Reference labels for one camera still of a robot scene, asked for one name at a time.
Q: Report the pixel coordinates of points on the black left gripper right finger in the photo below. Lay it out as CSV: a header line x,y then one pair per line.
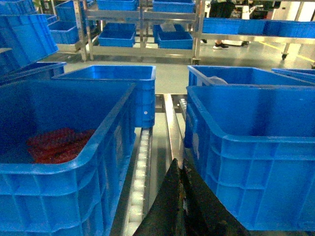
x,y
204,214

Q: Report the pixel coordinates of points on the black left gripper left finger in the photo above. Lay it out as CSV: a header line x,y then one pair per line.
x,y
166,215

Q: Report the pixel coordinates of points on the large blue plastic crate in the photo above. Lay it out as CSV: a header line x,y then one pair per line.
x,y
254,146

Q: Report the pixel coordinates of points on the blue tray lower right shelf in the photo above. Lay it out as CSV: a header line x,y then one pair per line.
x,y
177,39

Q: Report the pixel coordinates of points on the blue tray shelf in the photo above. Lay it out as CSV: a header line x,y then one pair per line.
x,y
118,35
177,39

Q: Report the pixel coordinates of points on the long blue crate right shelf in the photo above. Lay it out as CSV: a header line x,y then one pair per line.
x,y
293,29

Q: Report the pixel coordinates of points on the blue tray lower left shelf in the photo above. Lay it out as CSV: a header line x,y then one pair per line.
x,y
118,35

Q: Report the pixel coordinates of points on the metal shelf rack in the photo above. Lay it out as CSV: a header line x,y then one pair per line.
x,y
80,24

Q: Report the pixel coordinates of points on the white roller track left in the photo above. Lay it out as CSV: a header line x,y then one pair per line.
x,y
136,199

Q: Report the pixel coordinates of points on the blue crate with red contents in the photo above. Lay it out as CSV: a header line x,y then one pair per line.
x,y
78,197

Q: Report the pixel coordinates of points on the red items in crate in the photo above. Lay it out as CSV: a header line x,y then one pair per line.
x,y
58,146

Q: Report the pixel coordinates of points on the blue crate behind right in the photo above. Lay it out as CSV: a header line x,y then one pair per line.
x,y
200,75

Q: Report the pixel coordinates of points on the blue crate behind left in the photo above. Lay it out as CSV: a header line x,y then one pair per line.
x,y
144,76

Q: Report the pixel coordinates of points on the person in black shoes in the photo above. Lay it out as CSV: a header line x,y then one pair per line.
x,y
219,20

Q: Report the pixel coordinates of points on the tilted blue crate far left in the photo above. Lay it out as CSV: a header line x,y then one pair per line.
x,y
26,38

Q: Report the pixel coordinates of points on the metal conveyor rail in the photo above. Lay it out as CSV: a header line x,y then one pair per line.
x,y
173,106

